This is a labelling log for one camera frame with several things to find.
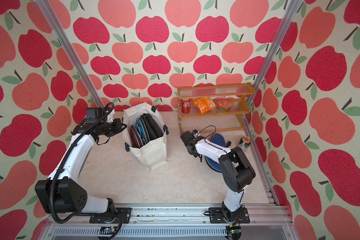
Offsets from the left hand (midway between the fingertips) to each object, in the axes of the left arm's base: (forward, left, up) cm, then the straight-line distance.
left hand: (127, 126), depth 81 cm
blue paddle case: (+6, -56, -21) cm, 60 cm away
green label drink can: (-1, -69, -13) cm, 71 cm away
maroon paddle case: (0, -1, -13) cm, 13 cm away
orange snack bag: (+23, -45, -3) cm, 51 cm away
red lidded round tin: (+22, -59, -4) cm, 63 cm away
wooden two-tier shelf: (+27, -53, -4) cm, 60 cm away
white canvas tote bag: (-11, -15, -10) cm, 21 cm away
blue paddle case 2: (+5, -5, -8) cm, 11 cm away
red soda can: (+18, -33, -1) cm, 38 cm away
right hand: (-4, -46, -17) cm, 49 cm away
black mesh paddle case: (+5, -13, -8) cm, 16 cm away
